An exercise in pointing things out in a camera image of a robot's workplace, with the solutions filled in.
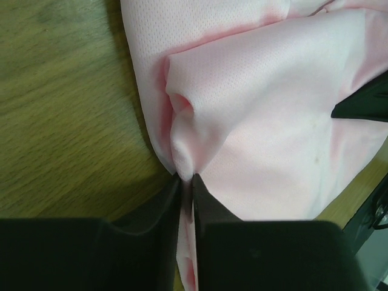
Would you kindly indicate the pink t shirt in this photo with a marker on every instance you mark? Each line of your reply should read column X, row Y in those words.
column 241, row 92

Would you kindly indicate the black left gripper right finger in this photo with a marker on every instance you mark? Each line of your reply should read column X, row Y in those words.
column 233, row 254

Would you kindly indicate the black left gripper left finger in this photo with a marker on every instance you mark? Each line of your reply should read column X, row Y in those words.
column 135, row 252

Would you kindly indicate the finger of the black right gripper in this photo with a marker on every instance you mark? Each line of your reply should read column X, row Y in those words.
column 367, row 103

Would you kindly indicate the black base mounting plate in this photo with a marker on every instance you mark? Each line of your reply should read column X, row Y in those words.
column 371, row 216

